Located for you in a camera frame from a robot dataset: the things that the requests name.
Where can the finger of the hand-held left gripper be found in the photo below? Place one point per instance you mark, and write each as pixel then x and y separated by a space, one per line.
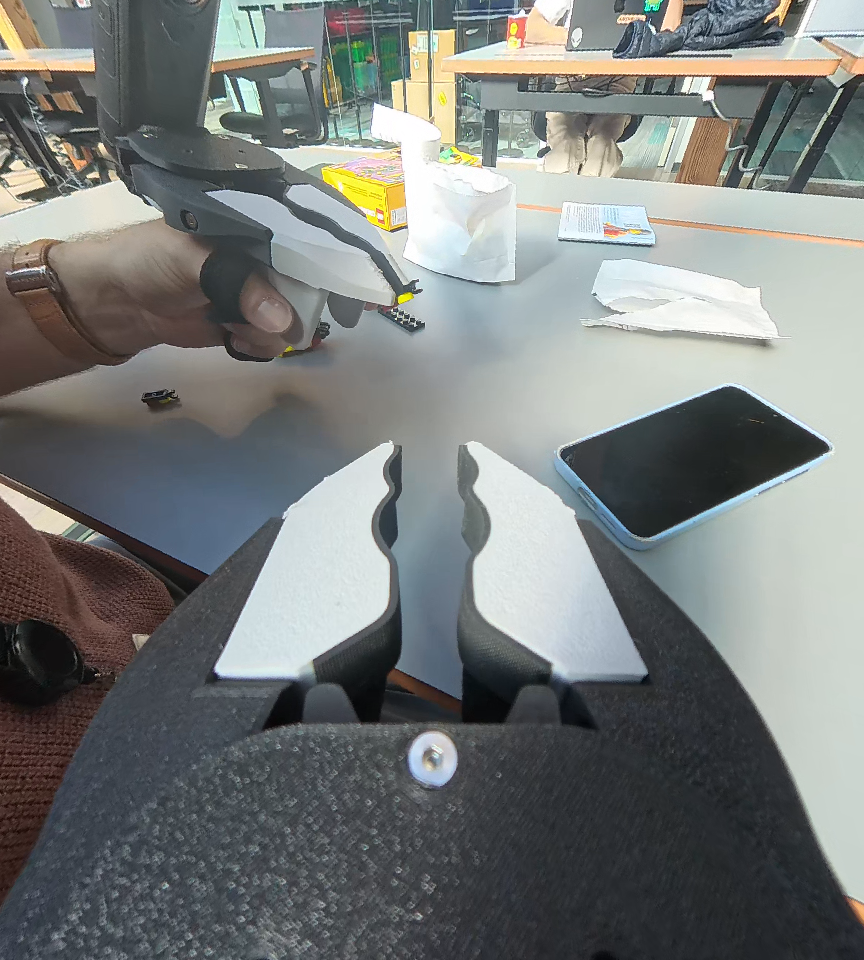
pixel 342 225
pixel 297 240

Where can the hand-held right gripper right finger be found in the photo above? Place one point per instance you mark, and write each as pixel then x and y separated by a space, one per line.
pixel 552 593

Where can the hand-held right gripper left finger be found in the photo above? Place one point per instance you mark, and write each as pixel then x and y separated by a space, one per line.
pixel 312 593

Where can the black red yellow lego build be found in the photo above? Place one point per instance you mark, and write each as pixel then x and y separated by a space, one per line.
pixel 309 342

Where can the long black studded lego strip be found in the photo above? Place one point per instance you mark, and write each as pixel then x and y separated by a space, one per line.
pixel 399 318

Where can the torn printed white paper bag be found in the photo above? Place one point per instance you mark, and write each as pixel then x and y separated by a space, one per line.
pixel 462 218

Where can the large plain white paper bag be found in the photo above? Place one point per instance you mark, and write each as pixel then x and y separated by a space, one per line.
pixel 679 300

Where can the colourful cardboard lego box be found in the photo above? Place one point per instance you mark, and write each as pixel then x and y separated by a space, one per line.
pixel 372 188

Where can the black yellow lego slope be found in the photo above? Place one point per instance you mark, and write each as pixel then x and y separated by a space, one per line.
pixel 162 398

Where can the person's left hand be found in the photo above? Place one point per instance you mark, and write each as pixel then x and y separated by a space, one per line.
pixel 140 285

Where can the grey top office desk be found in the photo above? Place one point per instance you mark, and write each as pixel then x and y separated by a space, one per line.
pixel 132 60

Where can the black office chair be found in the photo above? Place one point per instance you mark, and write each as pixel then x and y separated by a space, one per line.
pixel 290 75

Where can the black smartphone blue case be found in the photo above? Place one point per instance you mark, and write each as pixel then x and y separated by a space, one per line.
pixel 694 458

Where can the white blue instruction leaflet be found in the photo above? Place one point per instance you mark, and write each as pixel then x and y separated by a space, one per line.
pixel 607 222

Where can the wood edged desk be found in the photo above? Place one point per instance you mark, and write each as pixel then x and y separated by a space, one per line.
pixel 642 60

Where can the dark blue jacket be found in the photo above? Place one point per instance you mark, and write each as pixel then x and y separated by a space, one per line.
pixel 702 27

